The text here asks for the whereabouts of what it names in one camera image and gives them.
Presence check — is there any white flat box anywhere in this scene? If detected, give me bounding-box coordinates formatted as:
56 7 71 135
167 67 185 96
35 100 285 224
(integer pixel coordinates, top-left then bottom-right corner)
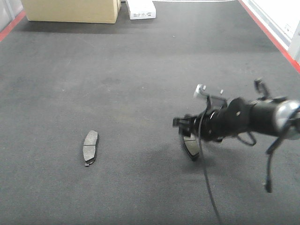
126 0 157 20

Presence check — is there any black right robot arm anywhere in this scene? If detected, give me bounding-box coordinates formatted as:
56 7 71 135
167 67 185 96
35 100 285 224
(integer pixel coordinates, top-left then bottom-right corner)
172 97 300 142

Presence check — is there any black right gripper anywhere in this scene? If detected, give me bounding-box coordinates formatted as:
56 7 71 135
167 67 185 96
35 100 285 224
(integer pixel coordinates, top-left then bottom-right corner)
172 113 223 142

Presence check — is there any cardboard box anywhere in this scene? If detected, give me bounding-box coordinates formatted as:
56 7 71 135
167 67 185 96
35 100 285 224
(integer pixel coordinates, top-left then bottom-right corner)
22 0 121 24

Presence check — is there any grey brake pad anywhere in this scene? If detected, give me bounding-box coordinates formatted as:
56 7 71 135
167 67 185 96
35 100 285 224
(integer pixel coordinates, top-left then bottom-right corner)
179 134 200 161
82 130 99 167

